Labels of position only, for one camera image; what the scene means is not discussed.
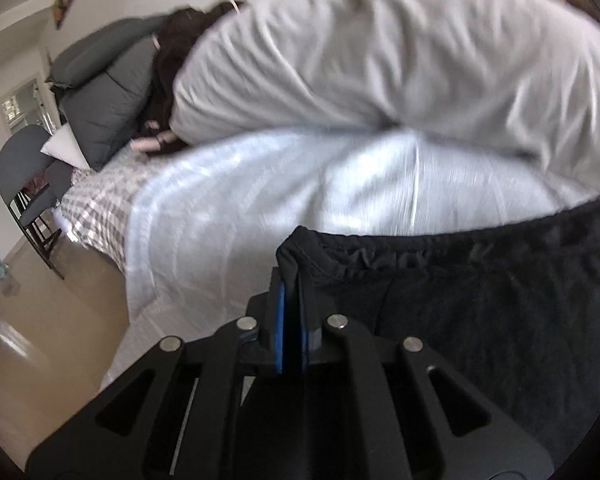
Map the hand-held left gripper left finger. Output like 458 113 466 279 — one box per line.
25 267 291 480

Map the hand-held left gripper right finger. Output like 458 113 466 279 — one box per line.
297 272 556 480

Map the black fleece garment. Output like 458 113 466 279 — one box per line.
275 195 600 471

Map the bed with white sheet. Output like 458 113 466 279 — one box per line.
100 127 600 386

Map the checked cloth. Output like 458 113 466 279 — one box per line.
60 152 156 281

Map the small white pillow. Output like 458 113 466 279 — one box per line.
41 124 91 168

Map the brown fuzzy garment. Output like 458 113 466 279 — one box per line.
132 0 251 153

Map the grey folding chair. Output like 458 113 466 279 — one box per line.
0 125 76 281

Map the white framed window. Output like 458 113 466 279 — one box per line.
0 77 51 128

